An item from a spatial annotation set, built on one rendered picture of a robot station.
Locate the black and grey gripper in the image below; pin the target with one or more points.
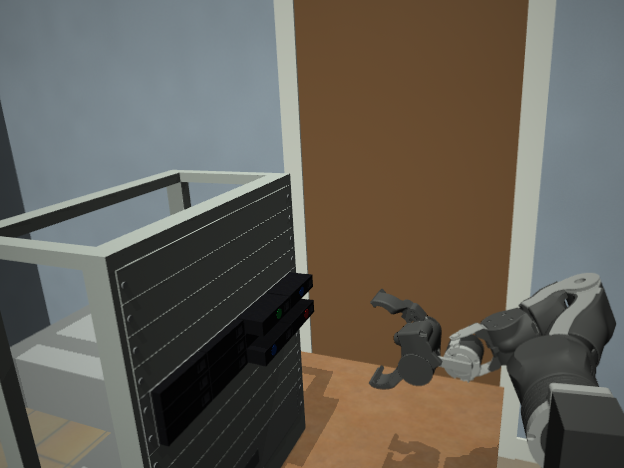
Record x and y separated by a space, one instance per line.
418 341

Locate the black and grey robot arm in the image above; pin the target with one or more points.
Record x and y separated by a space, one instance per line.
536 342

